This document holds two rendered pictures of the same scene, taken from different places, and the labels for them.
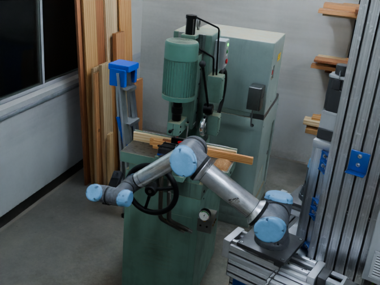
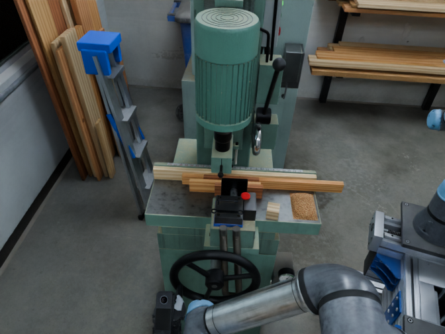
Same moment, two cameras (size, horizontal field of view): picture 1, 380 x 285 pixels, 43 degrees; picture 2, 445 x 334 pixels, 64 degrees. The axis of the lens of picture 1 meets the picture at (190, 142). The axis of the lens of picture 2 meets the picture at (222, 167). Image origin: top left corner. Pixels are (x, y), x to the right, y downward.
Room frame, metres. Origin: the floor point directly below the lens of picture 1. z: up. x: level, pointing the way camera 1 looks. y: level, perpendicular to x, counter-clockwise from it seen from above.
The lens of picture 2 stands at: (1.57, 0.31, 1.83)
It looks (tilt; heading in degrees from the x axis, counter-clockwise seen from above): 41 degrees down; 346
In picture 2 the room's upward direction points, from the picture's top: 2 degrees clockwise
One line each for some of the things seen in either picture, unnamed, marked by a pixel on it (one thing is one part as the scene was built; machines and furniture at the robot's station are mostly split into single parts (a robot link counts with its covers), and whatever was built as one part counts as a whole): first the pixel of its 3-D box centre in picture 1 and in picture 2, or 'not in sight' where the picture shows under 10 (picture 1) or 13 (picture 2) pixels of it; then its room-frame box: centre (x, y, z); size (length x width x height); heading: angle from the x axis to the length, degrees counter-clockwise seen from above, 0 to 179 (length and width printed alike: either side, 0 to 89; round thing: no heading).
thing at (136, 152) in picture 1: (175, 162); (232, 212); (2.39, 0.07, 0.87); 0.61 x 0.30 x 0.06; 75
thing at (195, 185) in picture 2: (175, 147); (224, 186); (2.47, 0.08, 0.92); 0.25 x 0.02 x 0.05; 75
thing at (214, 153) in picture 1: (200, 150); (261, 183); (2.47, -0.06, 0.92); 0.59 x 0.02 x 0.04; 75
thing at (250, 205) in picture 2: (172, 149); (235, 208); (2.30, 0.08, 0.99); 0.13 x 0.11 x 0.06; 75
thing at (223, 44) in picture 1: (221, 53); (269, 18); (2.78, -0.13, 1.40); 0.10 x 0.06 x 0.16; 165
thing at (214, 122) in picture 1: (211, 123); (264, 131); (2.64, -0.11, 1.02); 0.09 x 0.07 x 0.12; 75
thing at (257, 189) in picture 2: not in sight; (238, 190); (2.44, 0.04, 0.93); 0.17 x 0.02 x 0.05; 75
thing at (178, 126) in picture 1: (177, 126); (222, 154); (2.52, 0.08, 1.03); 0.14 x 0.07 x 0.09; 165
